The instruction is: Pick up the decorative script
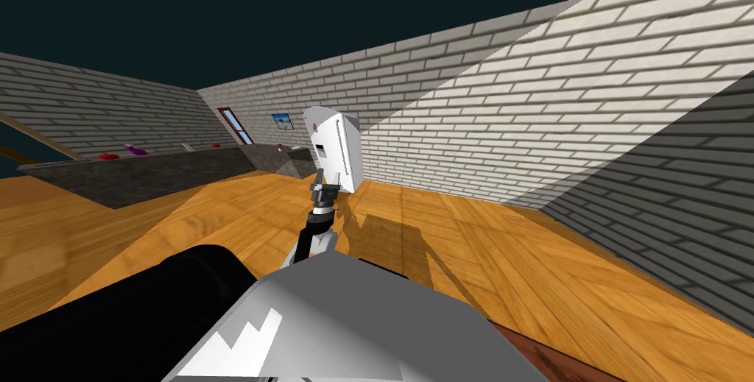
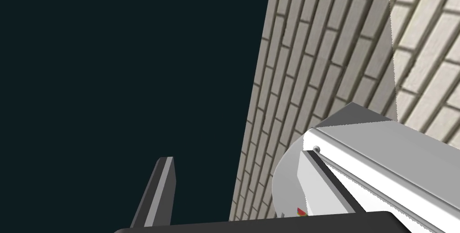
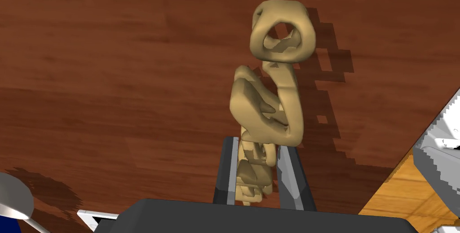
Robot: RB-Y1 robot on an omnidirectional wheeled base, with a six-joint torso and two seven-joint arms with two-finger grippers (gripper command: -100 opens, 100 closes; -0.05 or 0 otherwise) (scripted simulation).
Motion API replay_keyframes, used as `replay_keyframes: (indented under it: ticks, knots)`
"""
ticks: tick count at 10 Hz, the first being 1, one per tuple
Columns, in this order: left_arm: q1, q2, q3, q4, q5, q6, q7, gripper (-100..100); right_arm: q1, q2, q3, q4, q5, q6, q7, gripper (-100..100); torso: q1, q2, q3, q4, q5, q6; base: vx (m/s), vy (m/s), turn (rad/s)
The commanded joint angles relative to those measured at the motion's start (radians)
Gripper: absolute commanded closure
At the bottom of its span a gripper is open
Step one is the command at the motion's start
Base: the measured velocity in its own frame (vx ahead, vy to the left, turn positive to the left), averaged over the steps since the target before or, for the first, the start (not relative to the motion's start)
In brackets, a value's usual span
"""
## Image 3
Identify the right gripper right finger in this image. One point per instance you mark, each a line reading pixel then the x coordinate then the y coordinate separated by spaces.
pixel 293 182

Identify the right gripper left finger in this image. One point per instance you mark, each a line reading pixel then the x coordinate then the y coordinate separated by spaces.
pixel 225 175

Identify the tan twisted looped object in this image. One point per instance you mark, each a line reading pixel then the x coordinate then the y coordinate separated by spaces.
pixel 273 96

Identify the white flat object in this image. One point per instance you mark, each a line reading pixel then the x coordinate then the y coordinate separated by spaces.
pixel 94 218

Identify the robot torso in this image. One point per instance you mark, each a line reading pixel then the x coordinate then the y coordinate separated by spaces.
pixel 440 154

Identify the grey spoon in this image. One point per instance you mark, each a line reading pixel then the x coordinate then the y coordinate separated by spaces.
pixel 14 199

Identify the blue object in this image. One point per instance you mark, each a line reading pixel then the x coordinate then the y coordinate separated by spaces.
pixel 8 224

